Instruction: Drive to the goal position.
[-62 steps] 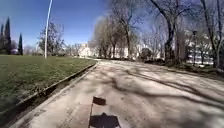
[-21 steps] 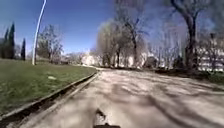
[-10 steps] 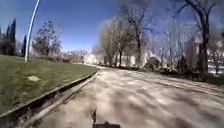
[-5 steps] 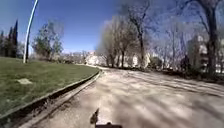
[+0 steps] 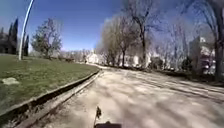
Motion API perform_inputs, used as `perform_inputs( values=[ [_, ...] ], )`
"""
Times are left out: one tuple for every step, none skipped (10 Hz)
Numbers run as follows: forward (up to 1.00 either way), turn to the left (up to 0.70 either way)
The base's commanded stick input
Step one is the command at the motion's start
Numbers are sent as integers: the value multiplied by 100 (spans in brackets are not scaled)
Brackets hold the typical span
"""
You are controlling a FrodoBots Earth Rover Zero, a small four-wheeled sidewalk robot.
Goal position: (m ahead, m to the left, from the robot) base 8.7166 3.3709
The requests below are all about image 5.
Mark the white building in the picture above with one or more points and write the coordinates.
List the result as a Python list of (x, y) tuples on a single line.
[(94, 58)]

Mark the pale dirt path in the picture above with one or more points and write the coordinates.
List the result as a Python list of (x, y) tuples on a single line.
[(133, 100)]

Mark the row of bare trees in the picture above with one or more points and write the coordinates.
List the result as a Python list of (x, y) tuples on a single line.
[(143, 36)]

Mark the robot's own part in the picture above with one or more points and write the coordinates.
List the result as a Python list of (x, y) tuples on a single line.
[(103, 123)]

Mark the leafy tree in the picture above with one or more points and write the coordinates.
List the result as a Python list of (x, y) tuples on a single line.
[(46, 38)]

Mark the stone kerb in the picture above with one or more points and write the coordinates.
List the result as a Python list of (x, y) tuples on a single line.
[(50, 100)]

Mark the green grass lawn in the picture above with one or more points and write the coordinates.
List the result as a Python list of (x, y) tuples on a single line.
[(40, 75)]

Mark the pale building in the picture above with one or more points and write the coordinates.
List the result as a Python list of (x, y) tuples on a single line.
[(201, 53)]

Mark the white lamp pole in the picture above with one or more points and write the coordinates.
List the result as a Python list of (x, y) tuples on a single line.
[(24, 30)]

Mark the dark cypress trees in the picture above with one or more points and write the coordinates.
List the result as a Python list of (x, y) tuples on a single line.
[(13, 38)]

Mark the flat pale stone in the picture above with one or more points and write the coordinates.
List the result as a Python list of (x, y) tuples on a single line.
[(10, 80)]

